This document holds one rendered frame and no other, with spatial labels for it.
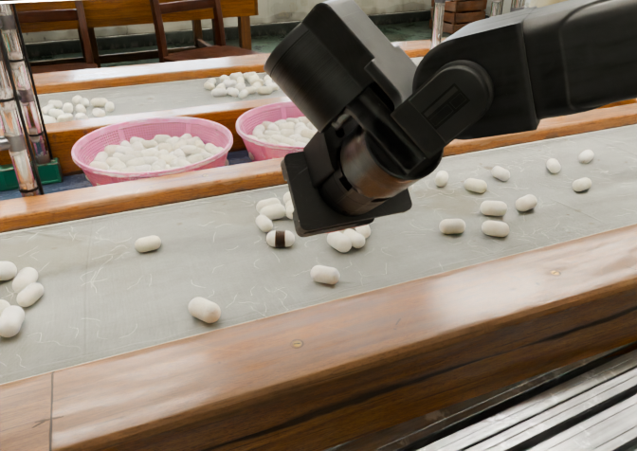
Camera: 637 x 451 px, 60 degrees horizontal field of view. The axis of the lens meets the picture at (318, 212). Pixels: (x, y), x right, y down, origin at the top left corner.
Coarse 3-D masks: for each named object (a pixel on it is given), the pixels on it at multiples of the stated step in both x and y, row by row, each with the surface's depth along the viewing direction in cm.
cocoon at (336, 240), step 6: (330, 234) 69; (336, 234) 68; (342, 234) 68; (330, 240) 69; (336, 240) 68; (342, 240) 67; (348, 240) 68; (336, 246) 68; (342, 246) 67; (348, 246) 67
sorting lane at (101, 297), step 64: (256, 192) 83; (448, 192) 83; (512, 192) 83; (576, 192) 83; (0, 256) 68; (64, 256) 68; (128, 256) 68; (192, 256) 68; (256, 256) 68; (320, 256) 68; (384, 256) 68; (448, 256) 68; (64, 320) 57; (128, 320) 57; (192, 320) 57; (0, 384) 49
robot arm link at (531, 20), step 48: (576, 0) 30; (624, 0) 27; (432, 48) 30; (480, 48) 29; (528, 48) 28; (576, 48) 28; (624, 48) 27; (528, 96) 29; (576, 96) 28; (624, 96) 28
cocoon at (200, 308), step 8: (192, 304) 56; (200, 304) 56; (208, 304) 56; (216, 304) 56; (192, 312) 56; (200, 312) 56; (208, 312) 55; (216, 312) 56; (208, 320) 56; (216, 320) 56
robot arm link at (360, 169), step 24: (360, 96) 35; (384, 96) 35; (336, 120) 37; (360, 120) 35; (384, 120) 35; (360, 144) 36; (384, 144) 35; (408, 144) 35; (360, 168) 37; (384, 168) 35; (408, 168) 35; (432, 168) 36; (360, 192) 39; (384, 192) 38
